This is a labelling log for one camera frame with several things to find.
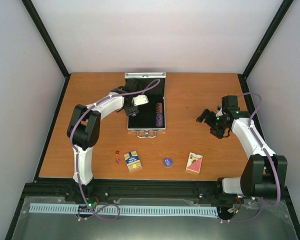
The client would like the aluminium poker case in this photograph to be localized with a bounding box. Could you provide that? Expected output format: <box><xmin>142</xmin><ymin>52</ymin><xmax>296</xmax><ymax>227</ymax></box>
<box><xmin>124</xmin><ymin>72</ymin><xmax>167</xmax><ymax>139</ymax></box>

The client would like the brown poker chip stack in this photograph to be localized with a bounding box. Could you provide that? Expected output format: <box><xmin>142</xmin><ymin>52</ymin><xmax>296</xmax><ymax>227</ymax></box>
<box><xmin>155</xmin><ymin>102</ymin><xmax>164</xmax><ymax>115</ymax></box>

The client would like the purple poker chip stack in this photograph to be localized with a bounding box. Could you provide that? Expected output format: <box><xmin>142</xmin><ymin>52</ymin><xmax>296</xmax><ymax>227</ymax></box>
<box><xmin>155</xmin><ymin>113</ymin><xmax>164</xmax><ymax>128</ymax></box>

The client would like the red playing card deck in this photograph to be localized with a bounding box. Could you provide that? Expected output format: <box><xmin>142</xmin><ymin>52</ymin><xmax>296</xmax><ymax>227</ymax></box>
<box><xmin>185</xmin><ymin>152</ymin><xmax>203</xmax><ymax>174</ymax></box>

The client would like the blue playing card box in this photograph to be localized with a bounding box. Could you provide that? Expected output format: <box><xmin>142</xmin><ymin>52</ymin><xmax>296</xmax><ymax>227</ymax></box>
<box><xmin>123</xmin><ymin>150</ymin><xmax>142</xmax><ymax>172</ymax></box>

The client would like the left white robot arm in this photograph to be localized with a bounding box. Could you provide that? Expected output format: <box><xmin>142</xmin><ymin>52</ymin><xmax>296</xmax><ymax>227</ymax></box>
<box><xmin>66</xmin><ymin>80</ymin><xmax>142</xmax><ymax>202</ymax></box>

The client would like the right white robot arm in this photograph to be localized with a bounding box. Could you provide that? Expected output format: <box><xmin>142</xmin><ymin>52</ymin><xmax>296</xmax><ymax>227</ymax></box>
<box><xmin>196</xmin><ymin>109</ymin><xmax>288</xmax><ymax>205</ymax></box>

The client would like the purple dealer button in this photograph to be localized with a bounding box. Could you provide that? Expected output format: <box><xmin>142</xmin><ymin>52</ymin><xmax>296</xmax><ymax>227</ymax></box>
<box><xmin>163</xmin><ymin>157</ymin><xmax>173</xmax><ymax>168</ymax></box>

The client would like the electronics board with led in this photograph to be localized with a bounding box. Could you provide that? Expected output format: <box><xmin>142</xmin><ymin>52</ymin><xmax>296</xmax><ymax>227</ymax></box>
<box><xmin>78</xmin><ymin>195</ymin><xmax>100</xmax><ymax>212</ymax></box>

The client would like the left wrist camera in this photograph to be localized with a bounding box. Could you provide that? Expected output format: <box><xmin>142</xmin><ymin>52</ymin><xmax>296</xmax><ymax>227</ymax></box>
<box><xmin>132</xmin><ymin>94</ymin><xmax>149</xmax><ymax>106</ymax></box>

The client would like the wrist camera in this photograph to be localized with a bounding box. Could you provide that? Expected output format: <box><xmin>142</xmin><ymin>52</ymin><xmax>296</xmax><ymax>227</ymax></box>
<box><xmin>132</xmin><ymin>94</ymin><xmax>149</xmax><ymax>106</ymax></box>
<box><xmin>221</xmin><ymin>95</ymin><xmax>240</xmax><ymax>114</ymax></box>

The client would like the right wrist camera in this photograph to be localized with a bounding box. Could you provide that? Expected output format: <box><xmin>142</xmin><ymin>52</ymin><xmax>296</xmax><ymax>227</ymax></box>
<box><xmin>221</xmin><ymin>95</ymin><xmax>240</xmax><ymax>114</ymax></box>

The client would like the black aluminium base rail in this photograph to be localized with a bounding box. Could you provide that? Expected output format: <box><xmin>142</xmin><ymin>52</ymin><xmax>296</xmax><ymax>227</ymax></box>
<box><xmin>64</xmin><ymin>177</ymin><xmax>243</xmax><ymax>204</ymax></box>

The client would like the left black frame post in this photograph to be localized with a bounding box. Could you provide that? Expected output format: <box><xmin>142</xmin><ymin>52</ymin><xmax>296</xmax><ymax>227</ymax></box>
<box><xmin>21</xmin><ymin>0</ymin><xmax>71</xmax><ymax>79</ymax></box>

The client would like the black frame post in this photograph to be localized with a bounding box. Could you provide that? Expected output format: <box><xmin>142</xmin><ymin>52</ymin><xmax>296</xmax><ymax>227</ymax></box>
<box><xmin>21</xmin><ymin>0</ymin><xmax>71</xmax><ymax>79</ymax></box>
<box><xmin>242</xmin><ymin>0</ymin><xmax>294</xmax><ymax>80</ymax></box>

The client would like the right black frame post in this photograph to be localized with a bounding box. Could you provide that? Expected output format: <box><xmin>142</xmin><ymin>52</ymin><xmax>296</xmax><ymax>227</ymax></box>
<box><xmin>242</xmin><ymin>0</ymin><xmax>294</xmax><ymax>80</ymax></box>

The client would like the light blue cable duct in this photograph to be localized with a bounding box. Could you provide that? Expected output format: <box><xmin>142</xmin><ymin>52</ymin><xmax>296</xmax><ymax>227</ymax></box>
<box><xmin>28</xmin><ymin>203</ymin><xmax>218</xmax><ymax>218</ymax></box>

